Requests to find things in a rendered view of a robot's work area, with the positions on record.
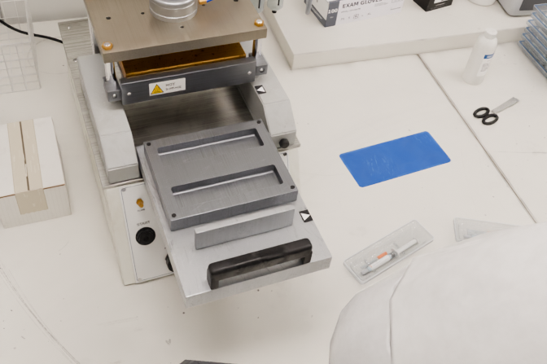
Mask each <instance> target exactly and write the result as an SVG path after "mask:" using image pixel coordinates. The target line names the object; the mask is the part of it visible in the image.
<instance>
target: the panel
mask: <svg viewBox="0 0 547 364"><path fill-rule="evenodd" d="M279 154H280V156H281V157H282V160H283V162H284V164H285V166H286V167H287V169H288V171H289V172H290V161H289V150H285V151H279ZM118 190H119V195H120V202H121V207H122V212H123V217H124V221H125V229H126V234H127V239H128V244H129V252H130V256H131V261H132V266H133V274H134V278H135V283H141V282H145V281H147V280H151V279H154V278H159V277H163V276H166V275H170V274H174V272H172V271H170V270H169V269H168V267H167V265H166V260H165V257H166V256H167V254H168V253H167V250H166V247H165V244H164V240H163V237H162V234H161V232H160V228H159V225H158V222H157V220H156V217H155V213H154V210H153V208H152V205H151V201H150V198H149V195H148V193H147V189H146V185H145V182H137V183H133V184H129V185H125V186H118ZM145 229H148V230H151V231H152V232H153V233H154V236H155V238H154V240H153V242H152V243H150V244H148V245H142V244H140V243H139V242H138V234H139V232H140V231H142V230H145Z"/></svg>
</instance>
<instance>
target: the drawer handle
mask: <svg viewBox="0 0 547 364"><path fill-rule="evenodd" d="M312 249H313V245H312V244H311V242H310V240H309V239H308V238H304V239H299V240H296V241H292V242H289V243H284V244H280V245H277V246H274V247H271V248H265V249H262V250H259V251H255V252H249V253H247V254H243V255H240V256H236V257H231V258H228V259H225V260H222V261H216V262H213V263H211V264H209V265H208V268H207V281H208V285H209V287H210V289H211V290H213V289H216V288H218V287H219V281H220V280H223V279H227V278H232V277H234V276H238V275H241V274H246V273H250V272H252V271H256V270H261V269H264V268H267V267H270V266H274V265H279V264H282V263H285V262H288V261H293V260H297V259H301V260H302V262H303V264H306V263H309V262H310V261H311V258H312V254H313V251H312Z"/></svg>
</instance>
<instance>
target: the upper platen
mask: <svg viewBox="0 0 547 364"><path fill-rule="evenodd" d="M241 58H246V53H245V51H244V50H243V48H242V46H241V44H240V43H239V42H236V43H230V44H225V45H220V46H210V47H205V48H200V49H194V50H185V51H180V52H174V53H169V54H164V55H154V56H149V57H144V58H138V59H129V60H123V61H118V62H117V64H118V67H119V69H120V73H121V76H122V78H125V77H134V76H139V75H144V74H149V73H154V72H163V71H168V70H174V69H179V68H188V67H193V66H198V65H203V64H211V63H216V62H221V61H226V60H232V59H241Z"/></svg>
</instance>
